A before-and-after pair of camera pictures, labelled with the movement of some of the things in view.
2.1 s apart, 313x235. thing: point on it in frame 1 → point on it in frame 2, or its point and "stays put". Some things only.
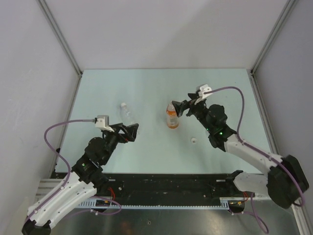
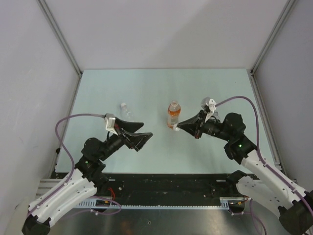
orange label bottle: x=172 y=117 stays put
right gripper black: x=192 y=106 → x=192 y=126
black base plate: x=128 y=186 stays put
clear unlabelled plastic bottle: x=126 y=116 stays put
